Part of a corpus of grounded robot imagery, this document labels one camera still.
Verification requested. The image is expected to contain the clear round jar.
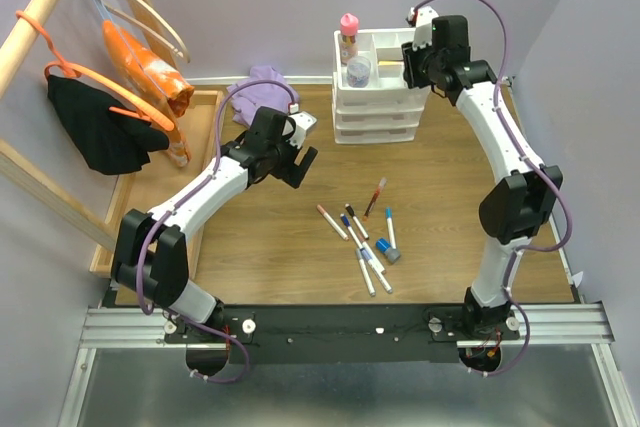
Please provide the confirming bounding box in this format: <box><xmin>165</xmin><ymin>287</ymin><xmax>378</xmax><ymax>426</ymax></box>
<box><xmin>346</xmin><ymin>55</ymin><xmax>371</xmax><ymax>88</ymax></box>

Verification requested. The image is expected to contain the white plastic drawer organizer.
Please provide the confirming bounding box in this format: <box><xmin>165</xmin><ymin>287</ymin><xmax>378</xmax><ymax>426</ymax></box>
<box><xmin>332</xmin><ymin>28</ymin><xmax>428</xmax><ymax>145</ymax></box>

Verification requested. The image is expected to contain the pink cap crayon bottle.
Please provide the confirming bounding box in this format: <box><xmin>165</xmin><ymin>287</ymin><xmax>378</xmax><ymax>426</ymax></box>
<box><xmin>339</xmin><ymin>13</ymin><xmax>359</xmax><ymax>65</ymax></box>

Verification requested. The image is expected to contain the light blue acrylic marker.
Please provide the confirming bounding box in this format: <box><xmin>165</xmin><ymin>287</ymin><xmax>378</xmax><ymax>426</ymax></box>
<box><xmin>385</xmin><ymin>207</ymin><xmax>397</xmax><ymax>249</ymax></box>

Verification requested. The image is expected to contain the grey blue cap glue bottle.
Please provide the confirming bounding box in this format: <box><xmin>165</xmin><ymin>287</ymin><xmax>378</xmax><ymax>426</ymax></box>
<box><xmin>376</xmin><ymin>238</ymin><xmax>401</xmax><ymax>264</ymax></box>

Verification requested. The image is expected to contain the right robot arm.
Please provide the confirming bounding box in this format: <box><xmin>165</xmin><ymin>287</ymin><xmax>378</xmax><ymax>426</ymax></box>
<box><xmin>401</xmin><ymin>8</ymin><xmax>563</xmax><ymax>339</ymax></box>

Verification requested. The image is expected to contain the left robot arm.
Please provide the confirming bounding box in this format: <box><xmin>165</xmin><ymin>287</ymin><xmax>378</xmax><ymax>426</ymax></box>
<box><xmin>111</xmin><ymin>107</ymin><xmax>317</xmax><ymax>342</ymax></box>

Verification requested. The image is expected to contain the black cap whiteboard marker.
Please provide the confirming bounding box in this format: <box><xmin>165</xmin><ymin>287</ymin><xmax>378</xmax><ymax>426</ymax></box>
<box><xmin>345</xmin><ymin>203</ymin><xmax>369</xmax><ymax>240</ymax></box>

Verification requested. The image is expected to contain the pink cap white marker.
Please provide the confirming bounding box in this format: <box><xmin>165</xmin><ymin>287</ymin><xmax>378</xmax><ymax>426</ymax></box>
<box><xmin>316</xmin><ymin>204</ymin><xmax>349</xmax><ymax>241</ymax></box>

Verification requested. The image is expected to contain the purple cloth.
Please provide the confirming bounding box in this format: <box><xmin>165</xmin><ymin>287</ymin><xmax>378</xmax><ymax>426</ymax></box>
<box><xmin>227</xmin><ymin>65</ymin><xmax>300</xmax><ymax>127</ymax></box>

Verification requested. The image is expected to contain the red gel pen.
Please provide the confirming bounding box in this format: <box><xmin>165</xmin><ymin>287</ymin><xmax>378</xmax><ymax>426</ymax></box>
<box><xmin>363</xmin><ymin>177</ymin><xmax>387</xmax><ymax>220</ymax></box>

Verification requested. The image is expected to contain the brown cap white marker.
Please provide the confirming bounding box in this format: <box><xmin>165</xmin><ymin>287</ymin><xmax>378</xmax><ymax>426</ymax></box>
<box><xmin>361</xmin><ymin>242</ymin><xmax>393</xmax><ymax>294</ymax></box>

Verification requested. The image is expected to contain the orange white garment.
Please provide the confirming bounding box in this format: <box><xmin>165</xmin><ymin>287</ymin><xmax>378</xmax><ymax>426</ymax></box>
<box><xmin>102</xmin><ymin>20</ymin><xmax>194</xmax><ymax>167</ymax></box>

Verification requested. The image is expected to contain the black garment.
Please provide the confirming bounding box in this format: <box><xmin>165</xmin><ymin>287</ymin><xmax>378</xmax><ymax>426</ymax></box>
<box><xmin>47</xmin><ymin>75</ymin><xmax>170</xmax><ymax>175</ymax></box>

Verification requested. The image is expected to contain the orange hanger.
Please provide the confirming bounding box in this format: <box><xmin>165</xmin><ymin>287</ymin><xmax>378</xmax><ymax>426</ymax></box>
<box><xmin>15</xmin><ymin>10</ymin><xmax>175</xmax><ymax>136</ymax></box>

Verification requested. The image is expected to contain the wooden hanger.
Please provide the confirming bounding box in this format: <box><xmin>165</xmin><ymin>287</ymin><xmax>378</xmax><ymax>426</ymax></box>
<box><xmin>105</xmin><ymin>0</ymin><xmax>191</xmax><ymax>63</ymax></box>

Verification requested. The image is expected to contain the wooden clothes rack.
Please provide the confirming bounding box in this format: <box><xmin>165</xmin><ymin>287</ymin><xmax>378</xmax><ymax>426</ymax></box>
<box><xmin>0</xmin><ymin>0</ymin><xmax>181</xmax><ymax>268</ymax></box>

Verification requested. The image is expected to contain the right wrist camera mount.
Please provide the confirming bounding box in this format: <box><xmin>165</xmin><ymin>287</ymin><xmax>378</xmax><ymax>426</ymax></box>
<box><xmin>407</xmin><ymin>5</ymin><xmax>439</xmax><ymax>51</ymax></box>

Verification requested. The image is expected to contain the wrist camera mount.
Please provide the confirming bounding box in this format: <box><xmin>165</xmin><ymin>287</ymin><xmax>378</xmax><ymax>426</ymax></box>
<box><xmin>407</xmin><ymin>5</ymin><xmax>439</xmax><ymax>51</ymax></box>
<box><xmin>283</xmin><ymin>110</ymin><xmax>317</xmax><ymax>150</ymax></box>

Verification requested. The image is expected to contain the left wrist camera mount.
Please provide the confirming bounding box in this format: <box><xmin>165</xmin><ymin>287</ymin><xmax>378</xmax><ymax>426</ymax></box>
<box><xmin>283</xmin><ymin>110</ymin><xmax>317</xmax><ymax>150</ymax></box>

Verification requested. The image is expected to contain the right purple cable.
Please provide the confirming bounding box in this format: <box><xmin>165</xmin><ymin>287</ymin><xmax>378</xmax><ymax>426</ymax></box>
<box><xmin>412</xmin><ymin>0</ymin><xmax>574</xmax><ymax>379</ymax></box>

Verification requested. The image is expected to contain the purple cable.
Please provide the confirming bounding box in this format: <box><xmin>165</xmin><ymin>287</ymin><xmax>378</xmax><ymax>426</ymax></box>
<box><xmin>135</xmin><ymin>79</ymin><xmax>301</xmax><ymax>384</ymax></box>
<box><xmin>412</xmin><ymin>0</ymin><xmax>574</xmax><ymax>379</ymax></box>

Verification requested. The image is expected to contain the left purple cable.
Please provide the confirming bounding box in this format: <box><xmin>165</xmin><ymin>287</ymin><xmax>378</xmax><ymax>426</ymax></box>
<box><xmin>135</xmin><ymin>79</ymin><xmax>301</xmax><ymax>384</ymax></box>

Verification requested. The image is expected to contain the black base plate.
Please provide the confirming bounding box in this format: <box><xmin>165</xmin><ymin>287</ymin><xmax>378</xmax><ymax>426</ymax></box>
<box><xmin>165</xmin><ymin>303</ymin><xmax>520</xmax><ymax>373</ymax></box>

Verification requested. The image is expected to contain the blue wire hanger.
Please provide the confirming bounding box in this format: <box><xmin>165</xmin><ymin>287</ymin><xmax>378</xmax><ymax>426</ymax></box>
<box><xmin>92</xmin><ymin>0</ymin><xmax>167</xmax><ymax>96</ymax></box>

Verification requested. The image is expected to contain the aluminium rail frame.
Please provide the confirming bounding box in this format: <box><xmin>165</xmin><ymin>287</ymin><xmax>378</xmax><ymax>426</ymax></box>
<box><xmin>60</xmin><ymin>303</ymin><xmax>639</xmax><ymax>426</ymax></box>

